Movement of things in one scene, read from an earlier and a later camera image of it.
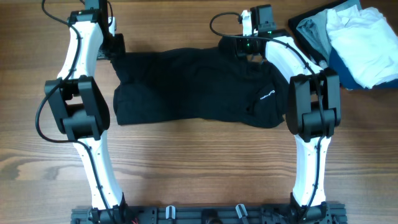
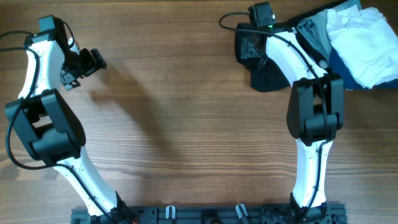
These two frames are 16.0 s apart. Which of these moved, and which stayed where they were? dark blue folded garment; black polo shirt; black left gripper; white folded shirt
Moved: black left gripper; black polo shirt
Stayed: white folded shirt; dark blue folded garment
